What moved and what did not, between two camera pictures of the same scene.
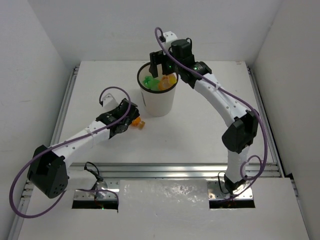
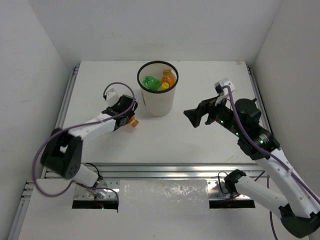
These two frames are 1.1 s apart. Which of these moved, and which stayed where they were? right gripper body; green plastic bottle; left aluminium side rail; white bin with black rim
Moved: right gripper body
Stayed: left aluminium side rail; white bin with black rim; green plastic bottle
